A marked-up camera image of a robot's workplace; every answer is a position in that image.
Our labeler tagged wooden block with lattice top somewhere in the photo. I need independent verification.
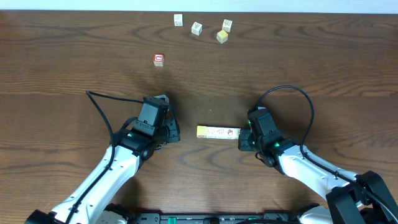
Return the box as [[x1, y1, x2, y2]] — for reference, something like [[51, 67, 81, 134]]
[[222, 19, 233, 32]]

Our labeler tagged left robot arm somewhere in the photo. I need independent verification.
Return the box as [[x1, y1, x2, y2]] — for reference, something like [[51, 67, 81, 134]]
[[25, 95, 180, 224]]

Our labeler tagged yellow block with ball picture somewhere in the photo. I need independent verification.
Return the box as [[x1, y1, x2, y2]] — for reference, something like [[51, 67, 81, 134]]
[[197, 126, 207, 138]]

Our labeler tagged yellow letter K block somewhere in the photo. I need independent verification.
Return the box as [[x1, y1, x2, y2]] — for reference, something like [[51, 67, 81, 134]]
[[226, 128, 236, 139]]

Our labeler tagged red top wooden block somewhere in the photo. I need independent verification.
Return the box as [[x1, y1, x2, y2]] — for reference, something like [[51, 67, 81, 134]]
[[153, 54, 165, 67]]

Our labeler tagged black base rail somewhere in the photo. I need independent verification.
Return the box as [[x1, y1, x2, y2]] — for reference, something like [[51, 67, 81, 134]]
[[102, 212, 312, 224]]

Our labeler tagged plain white wooden block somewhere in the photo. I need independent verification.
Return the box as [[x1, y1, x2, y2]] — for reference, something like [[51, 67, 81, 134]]
[[206, 126, 217, 138]]

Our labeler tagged yellow top wooden block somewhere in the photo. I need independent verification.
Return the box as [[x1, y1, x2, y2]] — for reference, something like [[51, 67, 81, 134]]
[[216, 30, 229, 44]]

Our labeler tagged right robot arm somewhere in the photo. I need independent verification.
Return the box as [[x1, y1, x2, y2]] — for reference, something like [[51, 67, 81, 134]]
[[238, 108, 397, 223]]

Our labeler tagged green edged wooden block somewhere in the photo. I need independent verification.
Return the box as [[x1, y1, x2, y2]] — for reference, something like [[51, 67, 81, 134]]
[[215, 127, 226, 139]]

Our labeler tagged yellow letter G block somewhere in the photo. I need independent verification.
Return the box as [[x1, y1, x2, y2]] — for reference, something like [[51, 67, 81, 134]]
[[234, 128, 241, 139]]

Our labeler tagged wooden block with animal drawing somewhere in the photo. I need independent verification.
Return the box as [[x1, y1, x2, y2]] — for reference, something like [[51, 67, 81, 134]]
[[174, 14, 183, 27]]

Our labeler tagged wooden block with number three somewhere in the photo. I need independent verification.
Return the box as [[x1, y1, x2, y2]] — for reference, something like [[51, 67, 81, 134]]
[[191, 22, 203, 35]]

